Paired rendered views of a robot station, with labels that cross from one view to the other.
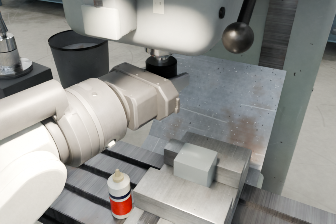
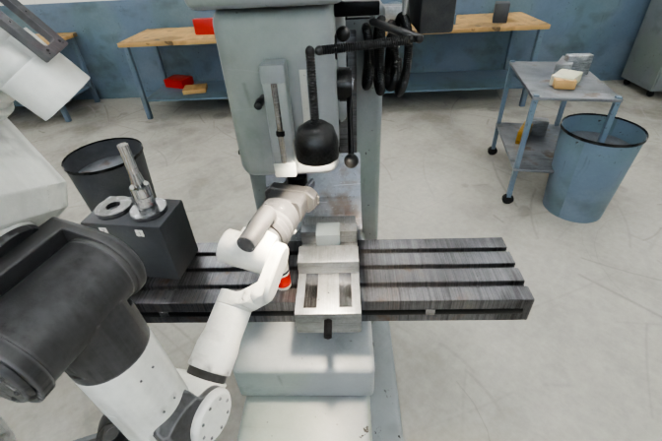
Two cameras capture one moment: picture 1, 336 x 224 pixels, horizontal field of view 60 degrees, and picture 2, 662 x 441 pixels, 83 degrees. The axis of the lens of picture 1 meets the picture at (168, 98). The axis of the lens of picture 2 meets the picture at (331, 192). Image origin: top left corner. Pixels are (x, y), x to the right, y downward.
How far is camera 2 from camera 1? 47 cm
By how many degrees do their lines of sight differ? 19
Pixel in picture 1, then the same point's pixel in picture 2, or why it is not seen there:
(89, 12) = (279, 166)
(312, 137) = (384, 193)
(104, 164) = not seen: hidden behind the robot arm
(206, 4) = not seen: hidden behind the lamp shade
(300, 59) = (366, 142)
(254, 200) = (365, 247)
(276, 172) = (369, 228)
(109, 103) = (290, 210)
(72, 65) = (107, 189)
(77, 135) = (285, 230)
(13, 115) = (263, 227)
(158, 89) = (306, 194)
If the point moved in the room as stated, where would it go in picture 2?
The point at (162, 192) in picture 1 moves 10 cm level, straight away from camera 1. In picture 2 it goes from (315, 257) to (299, 233)
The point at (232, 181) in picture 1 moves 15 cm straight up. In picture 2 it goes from (352, 237) to (351, 192)
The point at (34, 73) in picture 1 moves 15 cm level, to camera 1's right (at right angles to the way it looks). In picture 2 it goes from (171, 207) to (229, 192)
